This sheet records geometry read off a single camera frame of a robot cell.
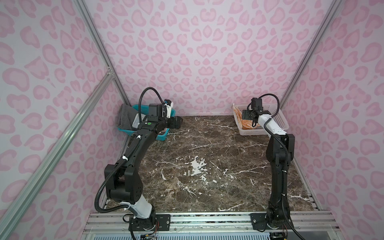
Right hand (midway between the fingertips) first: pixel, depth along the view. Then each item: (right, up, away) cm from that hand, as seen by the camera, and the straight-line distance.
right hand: (252, 112), depth 106 cm
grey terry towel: (-88, -4, -4) cm, 88 cm away
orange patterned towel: (-5, -9, +1) cm, 10 cm away
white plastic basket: (+21, -3, +2) cm, 21 cm away
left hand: (-51, -4, -20) cm, 55 cm away
